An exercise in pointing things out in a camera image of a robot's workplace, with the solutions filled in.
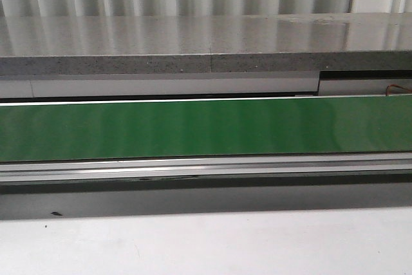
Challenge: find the green conveyor belt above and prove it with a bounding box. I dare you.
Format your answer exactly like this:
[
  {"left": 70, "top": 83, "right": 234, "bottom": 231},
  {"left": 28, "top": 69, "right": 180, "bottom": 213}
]
[{"left": 1, "top": 95, "right": 411, "bottom": 162}]

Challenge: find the grey stone counter slab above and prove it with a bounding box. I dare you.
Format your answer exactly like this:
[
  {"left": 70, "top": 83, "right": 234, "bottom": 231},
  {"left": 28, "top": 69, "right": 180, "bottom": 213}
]
[{"left": 1, "top": 13, "right": 411, "bottom": 76}]

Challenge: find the aluminium conveyor front rail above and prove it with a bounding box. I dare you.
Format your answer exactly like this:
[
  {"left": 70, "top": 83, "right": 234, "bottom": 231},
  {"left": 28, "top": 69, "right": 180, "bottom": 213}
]
[{"left": 1, "top": 152, "right": 411, "bottom": 184}]

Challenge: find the orange cable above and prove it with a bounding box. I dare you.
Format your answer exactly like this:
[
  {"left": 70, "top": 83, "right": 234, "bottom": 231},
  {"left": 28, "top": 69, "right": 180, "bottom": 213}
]
[{"left": 385, "top": 84, "right": 412, "bottom": 97}]

